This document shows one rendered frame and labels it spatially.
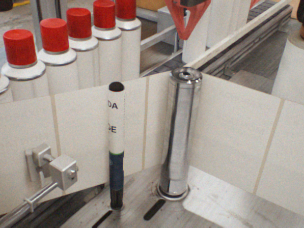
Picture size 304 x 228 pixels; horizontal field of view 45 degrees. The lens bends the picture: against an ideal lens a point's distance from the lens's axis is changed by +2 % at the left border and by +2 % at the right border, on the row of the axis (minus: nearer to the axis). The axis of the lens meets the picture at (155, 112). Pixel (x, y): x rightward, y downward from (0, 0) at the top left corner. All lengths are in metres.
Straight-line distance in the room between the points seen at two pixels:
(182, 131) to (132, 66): 0.23
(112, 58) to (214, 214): 0.28
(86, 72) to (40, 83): 0.09
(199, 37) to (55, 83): 0.41
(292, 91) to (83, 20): 0.31
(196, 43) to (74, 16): 0.37
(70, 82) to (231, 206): 0.28
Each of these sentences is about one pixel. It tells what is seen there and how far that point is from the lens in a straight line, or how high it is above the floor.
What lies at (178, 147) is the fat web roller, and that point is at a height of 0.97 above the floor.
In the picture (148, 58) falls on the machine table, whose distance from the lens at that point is 0.98.
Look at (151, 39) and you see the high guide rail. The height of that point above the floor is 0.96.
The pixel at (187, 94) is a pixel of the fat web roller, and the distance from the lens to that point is 0.40.
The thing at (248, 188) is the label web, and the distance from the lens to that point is 0.49.
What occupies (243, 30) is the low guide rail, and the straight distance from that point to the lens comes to 0.99.
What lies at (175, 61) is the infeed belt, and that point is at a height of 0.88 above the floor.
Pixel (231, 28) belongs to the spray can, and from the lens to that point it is 0.98.
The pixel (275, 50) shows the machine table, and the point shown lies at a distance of 1.13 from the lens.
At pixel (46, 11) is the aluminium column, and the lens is 0.66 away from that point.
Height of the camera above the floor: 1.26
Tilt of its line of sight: 35 degrees down
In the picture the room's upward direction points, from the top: 4 degrees clockwise
